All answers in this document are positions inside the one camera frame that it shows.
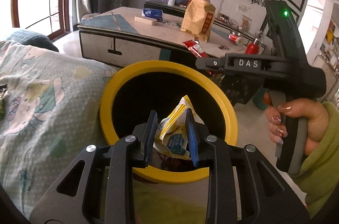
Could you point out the green sleeve forearm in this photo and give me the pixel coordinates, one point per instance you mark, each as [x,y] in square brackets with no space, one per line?
[318,175]

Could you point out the red white can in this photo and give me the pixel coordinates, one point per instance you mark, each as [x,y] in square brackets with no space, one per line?
[237,38]

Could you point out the blue white small bin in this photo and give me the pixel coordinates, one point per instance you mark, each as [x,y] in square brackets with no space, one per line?
[89,16]

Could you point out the red snack packet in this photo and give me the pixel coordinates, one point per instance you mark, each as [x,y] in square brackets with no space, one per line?
[194,47]

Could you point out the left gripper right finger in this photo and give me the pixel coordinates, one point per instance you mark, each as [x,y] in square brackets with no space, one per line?
[243,187]

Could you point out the yellow snack wrapper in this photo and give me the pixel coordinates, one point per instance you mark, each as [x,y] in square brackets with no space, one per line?
[171,138]

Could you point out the person's right hand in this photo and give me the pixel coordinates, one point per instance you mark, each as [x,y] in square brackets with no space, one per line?
[317,115]

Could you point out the brown paper bag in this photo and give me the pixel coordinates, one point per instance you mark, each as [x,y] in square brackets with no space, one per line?
[198,19]

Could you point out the teal quilted cushion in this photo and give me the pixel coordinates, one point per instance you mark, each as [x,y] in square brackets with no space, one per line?
[31,38]

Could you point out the red thermos bottle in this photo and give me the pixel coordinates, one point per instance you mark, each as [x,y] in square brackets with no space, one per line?
[254,47]

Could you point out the yellow rim trash bin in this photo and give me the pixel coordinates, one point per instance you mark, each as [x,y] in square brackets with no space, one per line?
[134,91]

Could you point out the Hello Kitty bed sheet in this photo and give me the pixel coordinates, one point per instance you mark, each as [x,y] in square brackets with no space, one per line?
[50,115]

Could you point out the white flat box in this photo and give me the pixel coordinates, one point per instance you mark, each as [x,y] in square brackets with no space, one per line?
[146,20]

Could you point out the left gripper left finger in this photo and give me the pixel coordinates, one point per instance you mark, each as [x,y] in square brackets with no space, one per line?
[97,186]

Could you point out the blue tissue pack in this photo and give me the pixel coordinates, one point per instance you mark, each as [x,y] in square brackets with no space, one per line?
[153,13]

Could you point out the white coffee table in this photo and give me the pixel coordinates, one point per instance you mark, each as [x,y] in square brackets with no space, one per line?
[117,39]

